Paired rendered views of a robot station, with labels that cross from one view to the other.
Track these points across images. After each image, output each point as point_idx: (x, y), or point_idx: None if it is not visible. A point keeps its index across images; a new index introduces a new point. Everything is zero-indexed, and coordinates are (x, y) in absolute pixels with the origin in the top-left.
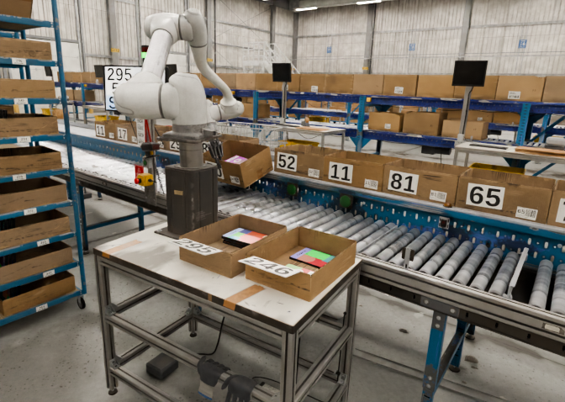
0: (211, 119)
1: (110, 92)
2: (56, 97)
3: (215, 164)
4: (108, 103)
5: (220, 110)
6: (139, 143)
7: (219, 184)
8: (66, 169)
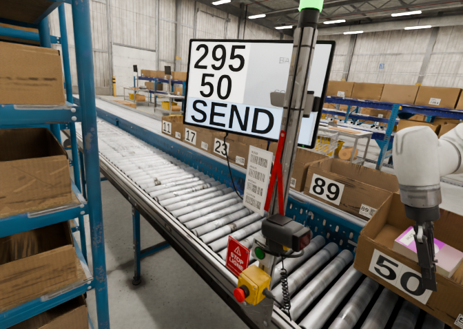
0: (437, 178)
1: (196, 92)
2: (62, 104)
3: (413, 272)
4: (191, 111)
5: (461, 157)
6: (249, 204)
7: None
8: (87, 283)
